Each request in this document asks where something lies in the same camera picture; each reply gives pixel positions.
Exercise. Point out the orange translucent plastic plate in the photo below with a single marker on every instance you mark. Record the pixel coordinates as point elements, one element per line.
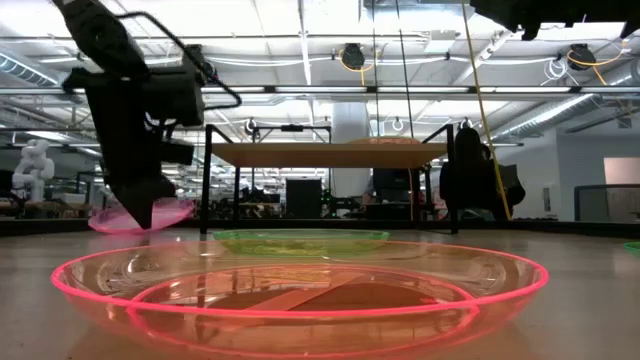
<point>320,320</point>

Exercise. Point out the grey partition panel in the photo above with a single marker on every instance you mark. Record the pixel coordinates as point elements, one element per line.
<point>600,205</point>

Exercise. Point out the black monitor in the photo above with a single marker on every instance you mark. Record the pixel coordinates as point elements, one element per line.
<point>391,179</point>

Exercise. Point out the wooden workbench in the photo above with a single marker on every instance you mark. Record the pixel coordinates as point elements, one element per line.
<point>60,206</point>

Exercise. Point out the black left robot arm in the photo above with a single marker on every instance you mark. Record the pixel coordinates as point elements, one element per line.
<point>100,35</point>

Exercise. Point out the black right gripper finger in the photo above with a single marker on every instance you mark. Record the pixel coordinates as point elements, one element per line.
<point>515,12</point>

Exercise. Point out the silver ceiling duct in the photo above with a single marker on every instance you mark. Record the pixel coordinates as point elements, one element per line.
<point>25,70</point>
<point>550,117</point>

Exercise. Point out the person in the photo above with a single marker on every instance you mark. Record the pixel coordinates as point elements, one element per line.
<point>475,185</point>

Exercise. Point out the pink translucent plastic plate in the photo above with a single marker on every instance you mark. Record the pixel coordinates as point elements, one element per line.
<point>170,212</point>

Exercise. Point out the wooden shelf black metal legs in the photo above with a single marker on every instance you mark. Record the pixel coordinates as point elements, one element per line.
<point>325,155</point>

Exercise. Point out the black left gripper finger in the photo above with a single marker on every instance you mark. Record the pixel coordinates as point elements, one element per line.
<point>136,202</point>
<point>162,189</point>

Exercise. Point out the black metal table frame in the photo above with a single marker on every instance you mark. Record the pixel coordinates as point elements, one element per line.
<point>50,227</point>

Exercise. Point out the white humanoid robot figure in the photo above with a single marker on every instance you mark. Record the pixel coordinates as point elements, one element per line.
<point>32,170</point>

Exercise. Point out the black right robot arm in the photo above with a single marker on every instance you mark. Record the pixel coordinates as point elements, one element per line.
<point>625,12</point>

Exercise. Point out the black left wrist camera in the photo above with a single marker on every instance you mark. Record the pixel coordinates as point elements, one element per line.
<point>178,152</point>

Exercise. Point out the white round column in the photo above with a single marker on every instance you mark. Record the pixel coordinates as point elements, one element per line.
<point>350,120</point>

